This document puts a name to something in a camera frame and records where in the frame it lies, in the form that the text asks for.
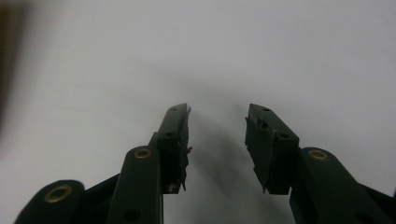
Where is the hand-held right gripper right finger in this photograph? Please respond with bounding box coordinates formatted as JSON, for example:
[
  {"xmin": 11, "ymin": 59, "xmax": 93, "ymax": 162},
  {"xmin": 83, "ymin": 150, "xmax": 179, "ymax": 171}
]
[{"xmin": 245, "ymin": 103, "xmax": 384, "ymax": 224}]

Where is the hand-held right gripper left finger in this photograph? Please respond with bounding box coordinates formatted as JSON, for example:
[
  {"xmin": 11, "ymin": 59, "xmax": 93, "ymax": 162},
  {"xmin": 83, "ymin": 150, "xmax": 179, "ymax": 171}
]
[{"xmin": 106, "ymin": 103, "xmax": 192, "ymax": 224}]

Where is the white table mat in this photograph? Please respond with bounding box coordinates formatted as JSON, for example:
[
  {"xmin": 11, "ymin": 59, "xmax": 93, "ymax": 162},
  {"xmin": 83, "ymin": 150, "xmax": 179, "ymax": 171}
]
[{"xmin": 0, "ymin": 0, "xmax": 396, "ymax": 224}]

